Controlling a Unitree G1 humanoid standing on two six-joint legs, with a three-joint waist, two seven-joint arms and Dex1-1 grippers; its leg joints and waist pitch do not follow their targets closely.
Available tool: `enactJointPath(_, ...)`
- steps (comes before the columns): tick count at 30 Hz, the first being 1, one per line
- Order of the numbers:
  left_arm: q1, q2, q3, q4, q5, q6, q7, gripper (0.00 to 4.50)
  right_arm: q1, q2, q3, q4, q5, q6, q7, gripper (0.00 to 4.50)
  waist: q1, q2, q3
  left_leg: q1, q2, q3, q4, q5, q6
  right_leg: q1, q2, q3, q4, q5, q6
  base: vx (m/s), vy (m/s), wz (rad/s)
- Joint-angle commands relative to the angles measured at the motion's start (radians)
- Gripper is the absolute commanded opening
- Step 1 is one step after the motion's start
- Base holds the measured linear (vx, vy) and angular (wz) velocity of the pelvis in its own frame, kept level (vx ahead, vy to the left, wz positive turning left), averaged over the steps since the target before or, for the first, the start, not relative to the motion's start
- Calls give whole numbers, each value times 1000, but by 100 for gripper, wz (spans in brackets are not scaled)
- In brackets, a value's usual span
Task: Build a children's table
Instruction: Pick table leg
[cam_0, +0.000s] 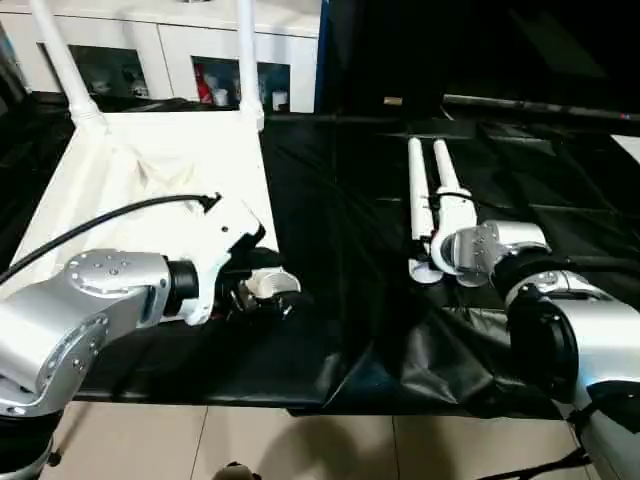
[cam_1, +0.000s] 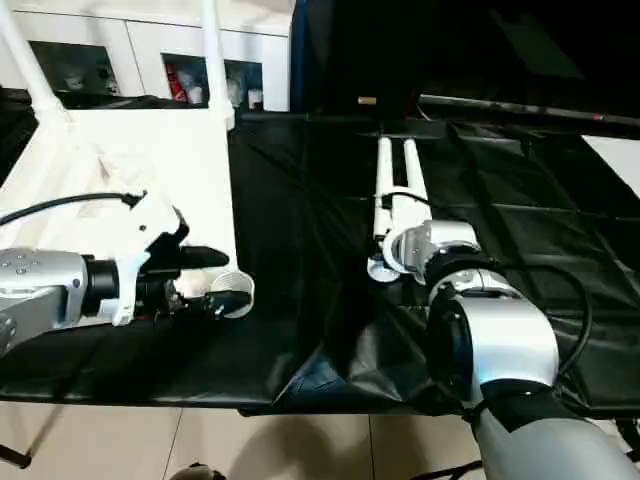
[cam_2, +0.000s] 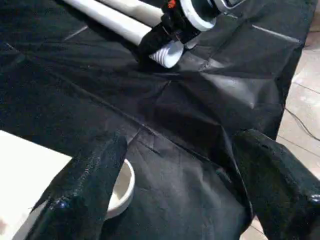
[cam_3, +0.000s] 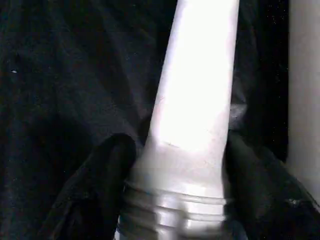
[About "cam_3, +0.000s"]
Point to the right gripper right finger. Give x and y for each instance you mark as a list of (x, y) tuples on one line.
[(270, 200)]

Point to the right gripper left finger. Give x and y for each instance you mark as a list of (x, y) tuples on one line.
[(95, 200)]

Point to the white plastic table leg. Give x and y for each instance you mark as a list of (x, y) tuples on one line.
[(195, 100), (305, 90)]

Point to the black mat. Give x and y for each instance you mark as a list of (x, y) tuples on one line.
[(70, 65)]

